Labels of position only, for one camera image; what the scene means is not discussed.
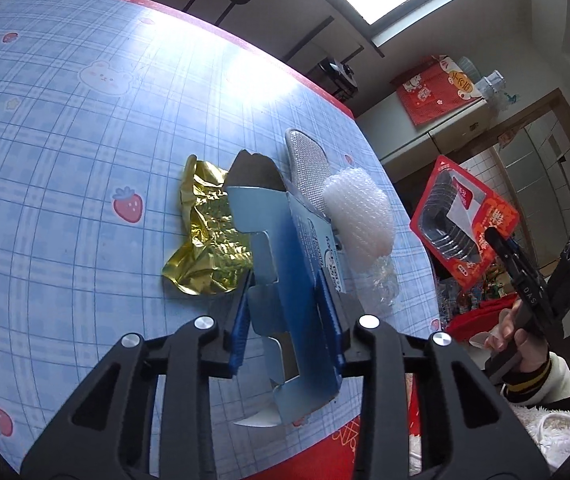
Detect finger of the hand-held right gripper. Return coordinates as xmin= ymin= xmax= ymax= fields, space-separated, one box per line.
xmin=485 ymin=227 xmax=528 ymax=281

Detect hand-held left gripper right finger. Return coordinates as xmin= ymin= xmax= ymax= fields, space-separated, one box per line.
xmin=315 ymin=269 xmax=550 ymax=480

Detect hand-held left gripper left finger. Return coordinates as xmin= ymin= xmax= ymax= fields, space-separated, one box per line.
xmin=20 ymin=270 xmax=256 ymax=480

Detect red plastic package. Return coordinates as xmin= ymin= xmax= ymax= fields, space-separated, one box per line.
xmin=410 ymin=155 xmax=520 ymax=291

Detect clear plastic wrapper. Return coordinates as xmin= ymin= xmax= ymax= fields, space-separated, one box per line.
xmin=360 ymin=255 xmax=400 ymax=306

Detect gold foil wrapper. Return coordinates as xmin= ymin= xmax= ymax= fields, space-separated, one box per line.
xmin=161 ymin=155 xmax=253 ymax=295

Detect bubble wrap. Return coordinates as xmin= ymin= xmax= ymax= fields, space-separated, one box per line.
xmin=322 ymin=169 xmax=396 ymax=273

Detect blue cardboard box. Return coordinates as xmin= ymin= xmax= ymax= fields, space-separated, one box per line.
xmin=225 ymin=149 xmax=348 ymax=428

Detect silver scrubbing pad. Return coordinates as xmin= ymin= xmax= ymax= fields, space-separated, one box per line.
xmin=284 ymin=127 xmax=346 ymax=211

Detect person's right hand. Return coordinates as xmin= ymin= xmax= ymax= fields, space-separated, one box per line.
xmin=485 ymin=304 xmax=550 ymax=375

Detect terracotta plastic bin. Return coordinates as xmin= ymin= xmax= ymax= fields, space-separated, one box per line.
xmin=446 ymin=296 xmax=516 ymax=343

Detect white fleece garment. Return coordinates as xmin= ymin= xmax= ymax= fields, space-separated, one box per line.
xmin=507 ymin=400 xmax=570 ymax=466

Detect cream refrigerator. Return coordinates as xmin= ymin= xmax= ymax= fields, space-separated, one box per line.
xmin=357 ymin=95 xmax=503 ymax=181

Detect white plastic container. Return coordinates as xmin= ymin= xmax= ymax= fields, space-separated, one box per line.
xmin=480 ymin=71 xmax=508 ymax=101

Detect red printed cloth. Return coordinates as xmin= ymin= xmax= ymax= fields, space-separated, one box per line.
xmin=390 ymin=55 xmax=483 ymax=127

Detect pale green bowl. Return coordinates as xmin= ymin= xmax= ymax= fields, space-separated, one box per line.
xmin=457 ymin=57 xmax=480 ymax=86

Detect electric pressure cooker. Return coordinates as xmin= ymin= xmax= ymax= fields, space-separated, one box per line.
xmin=317 ymin=57 xmax=358 ymax=103

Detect kitchen wall cabinets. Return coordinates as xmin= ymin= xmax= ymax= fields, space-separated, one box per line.
xmin=525 ymin=110 xmax=570 ymax=231

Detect wooden door frame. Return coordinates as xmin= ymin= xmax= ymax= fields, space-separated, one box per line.
xmin=440 ymin=87 xmax=566 ymax=161

